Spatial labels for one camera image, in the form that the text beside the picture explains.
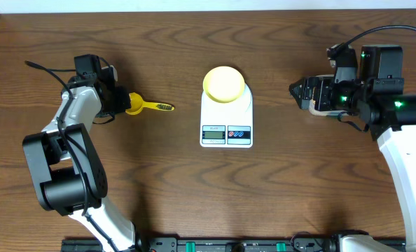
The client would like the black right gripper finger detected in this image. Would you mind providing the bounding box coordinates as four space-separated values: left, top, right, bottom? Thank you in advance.
290 91 304 109
289 78 309 93

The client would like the yellow plastic scoop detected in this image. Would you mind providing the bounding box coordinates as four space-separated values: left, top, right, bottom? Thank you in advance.
125 92 175 116

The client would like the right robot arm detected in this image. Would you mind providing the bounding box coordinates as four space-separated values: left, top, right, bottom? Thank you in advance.
289 45 416 251

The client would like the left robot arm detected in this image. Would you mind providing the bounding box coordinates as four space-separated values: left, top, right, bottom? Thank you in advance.
22 64 155 251

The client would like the white digital kitchen scale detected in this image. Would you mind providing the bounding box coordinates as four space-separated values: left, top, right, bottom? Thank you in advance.
200 85 254 148

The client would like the yellow plastic bowl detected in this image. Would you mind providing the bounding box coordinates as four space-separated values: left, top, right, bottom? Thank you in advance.
202 66 245 104

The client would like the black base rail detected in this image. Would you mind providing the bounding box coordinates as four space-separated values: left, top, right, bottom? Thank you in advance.
60 237 407 252

